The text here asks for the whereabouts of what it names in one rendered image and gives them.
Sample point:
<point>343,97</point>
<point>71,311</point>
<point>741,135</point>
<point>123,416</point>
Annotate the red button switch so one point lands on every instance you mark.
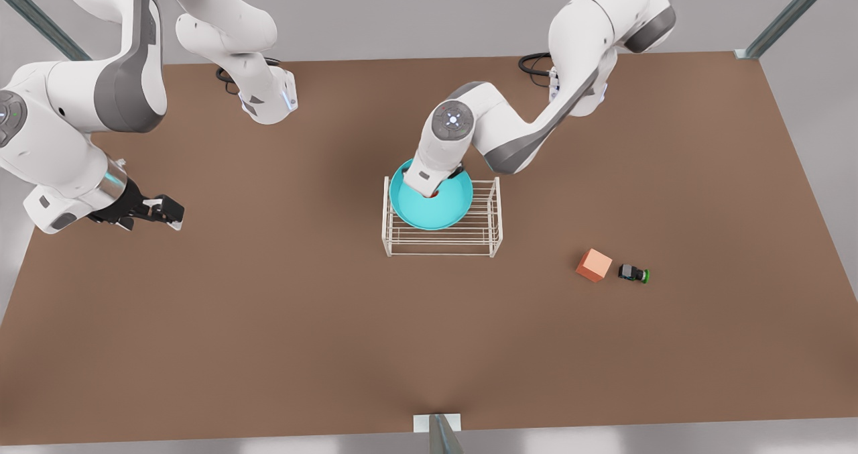
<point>432,194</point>

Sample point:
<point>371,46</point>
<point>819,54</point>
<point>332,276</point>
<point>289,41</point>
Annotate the turquoise plate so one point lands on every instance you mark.
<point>429,212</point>

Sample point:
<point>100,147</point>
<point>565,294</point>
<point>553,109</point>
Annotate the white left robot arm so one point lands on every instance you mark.
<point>576,31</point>

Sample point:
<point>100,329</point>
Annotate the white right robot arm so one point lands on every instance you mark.
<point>80,98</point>

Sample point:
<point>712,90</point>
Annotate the orange cube block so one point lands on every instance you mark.
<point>594,265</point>

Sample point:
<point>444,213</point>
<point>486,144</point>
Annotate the green button switch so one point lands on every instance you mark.
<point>633,273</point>

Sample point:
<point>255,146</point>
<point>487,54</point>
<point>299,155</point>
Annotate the silver frame post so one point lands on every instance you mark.
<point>439,434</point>
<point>40,18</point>
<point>787,15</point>

